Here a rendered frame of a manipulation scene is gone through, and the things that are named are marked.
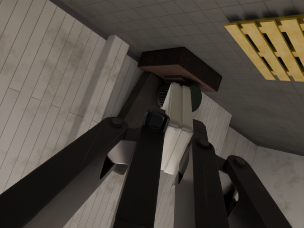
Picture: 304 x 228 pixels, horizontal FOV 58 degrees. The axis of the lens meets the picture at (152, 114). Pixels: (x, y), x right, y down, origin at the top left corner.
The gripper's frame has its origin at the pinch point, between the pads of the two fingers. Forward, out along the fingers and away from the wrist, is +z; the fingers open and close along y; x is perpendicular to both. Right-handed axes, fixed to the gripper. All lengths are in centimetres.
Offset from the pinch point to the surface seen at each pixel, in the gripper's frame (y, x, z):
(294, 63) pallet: 128, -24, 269
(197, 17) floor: 22, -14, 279
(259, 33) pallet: 75, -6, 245
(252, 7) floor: 58, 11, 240
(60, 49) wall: -127, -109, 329
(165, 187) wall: 78, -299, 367
